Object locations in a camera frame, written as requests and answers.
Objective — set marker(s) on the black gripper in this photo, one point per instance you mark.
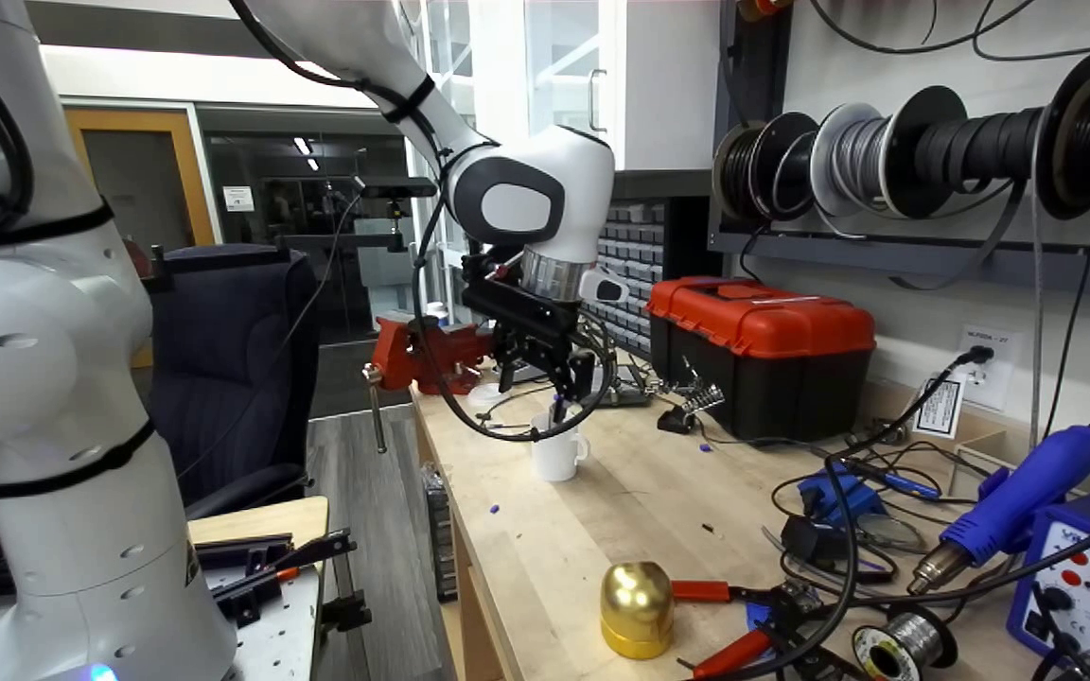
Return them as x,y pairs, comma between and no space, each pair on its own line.
530,326

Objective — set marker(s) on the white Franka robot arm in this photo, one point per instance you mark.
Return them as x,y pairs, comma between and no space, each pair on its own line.
39,353

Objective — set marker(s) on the white mug cup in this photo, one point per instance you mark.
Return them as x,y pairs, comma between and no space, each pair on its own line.
559,463

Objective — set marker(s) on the red bench vise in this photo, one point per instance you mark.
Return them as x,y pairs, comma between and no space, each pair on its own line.
424,358

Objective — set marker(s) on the small purple plastic piece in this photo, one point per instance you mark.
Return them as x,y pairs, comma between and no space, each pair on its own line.
490,507

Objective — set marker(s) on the black helping hand clamp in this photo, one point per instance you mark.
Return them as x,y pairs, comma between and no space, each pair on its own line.
689,411

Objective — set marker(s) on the grey small parts drawer cabinet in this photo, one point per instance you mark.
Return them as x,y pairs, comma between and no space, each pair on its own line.
634,253

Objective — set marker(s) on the red black toolbox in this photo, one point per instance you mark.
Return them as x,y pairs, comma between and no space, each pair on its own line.
759,324

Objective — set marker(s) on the black power adapter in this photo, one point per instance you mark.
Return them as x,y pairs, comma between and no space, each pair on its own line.
803,538

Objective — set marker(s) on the dark office chair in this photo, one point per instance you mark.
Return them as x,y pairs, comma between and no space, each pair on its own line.
228,363

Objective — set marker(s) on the black orange bar clamp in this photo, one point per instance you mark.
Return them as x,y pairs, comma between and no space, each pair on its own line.
275,569

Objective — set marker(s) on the wooden side table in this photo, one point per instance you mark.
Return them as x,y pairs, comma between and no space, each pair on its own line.
281,631

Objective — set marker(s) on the dark metal spool rack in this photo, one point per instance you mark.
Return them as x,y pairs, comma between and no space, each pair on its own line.
947,253

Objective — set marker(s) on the blue hot air gun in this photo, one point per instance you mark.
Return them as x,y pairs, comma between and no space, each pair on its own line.
1024,492

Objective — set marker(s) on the blue soldering station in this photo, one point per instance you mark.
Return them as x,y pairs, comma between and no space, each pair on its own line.
1080,569

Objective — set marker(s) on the white wall cabinet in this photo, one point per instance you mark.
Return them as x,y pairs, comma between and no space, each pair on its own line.
661,78

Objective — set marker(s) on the white wall outlet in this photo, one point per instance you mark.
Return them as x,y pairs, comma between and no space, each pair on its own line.
984,360

